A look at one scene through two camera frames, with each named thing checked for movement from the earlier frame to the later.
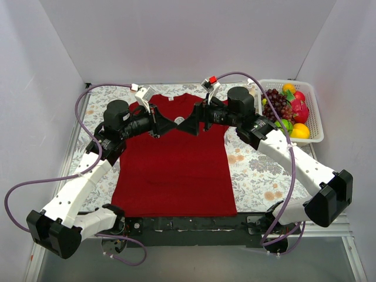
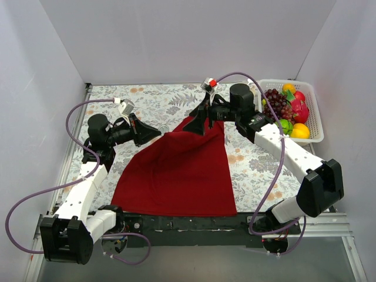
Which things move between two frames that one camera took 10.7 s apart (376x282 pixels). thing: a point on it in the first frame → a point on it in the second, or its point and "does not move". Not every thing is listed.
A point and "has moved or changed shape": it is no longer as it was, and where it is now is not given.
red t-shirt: [180, 174] has moved or changed shape
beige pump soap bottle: [254, 91] does not move
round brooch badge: [178, 120] has moved or changed shape
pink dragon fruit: [300, 111] does not move
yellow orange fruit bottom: [299, 130] does not move
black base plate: [238, 230] does not move
